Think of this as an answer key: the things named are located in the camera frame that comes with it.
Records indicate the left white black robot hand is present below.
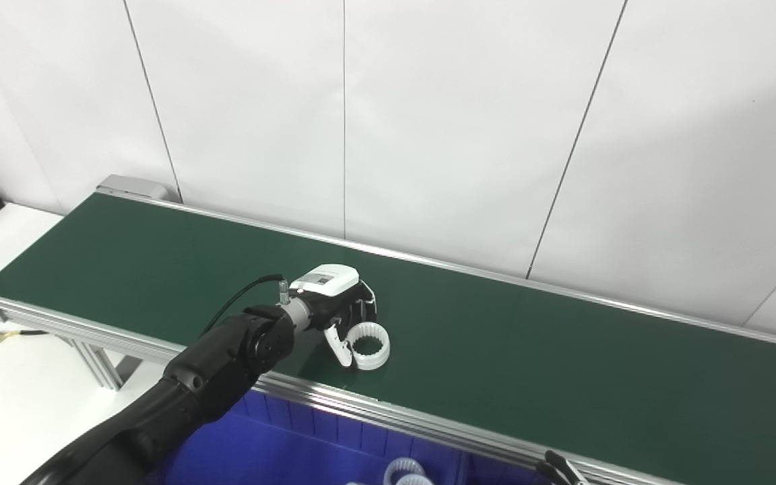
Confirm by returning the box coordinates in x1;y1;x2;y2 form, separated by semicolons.
289;263;379;368

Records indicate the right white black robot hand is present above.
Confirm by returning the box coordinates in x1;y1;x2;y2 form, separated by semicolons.
536;450;591;485

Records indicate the blue bin with black parts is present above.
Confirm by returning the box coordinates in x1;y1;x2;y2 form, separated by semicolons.
462;455;544;485

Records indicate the green conveyor belt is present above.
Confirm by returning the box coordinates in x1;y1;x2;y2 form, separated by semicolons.
0;192;776;485
0;189;776;485

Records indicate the blue bin with white rings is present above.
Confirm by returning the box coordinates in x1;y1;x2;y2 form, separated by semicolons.
152;394;463;485

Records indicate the grey conveyor motor housing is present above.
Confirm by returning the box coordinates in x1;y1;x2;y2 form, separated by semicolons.
96;174;170;201

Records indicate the aluminium conveyor leg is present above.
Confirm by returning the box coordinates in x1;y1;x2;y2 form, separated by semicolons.
68;337;143;391

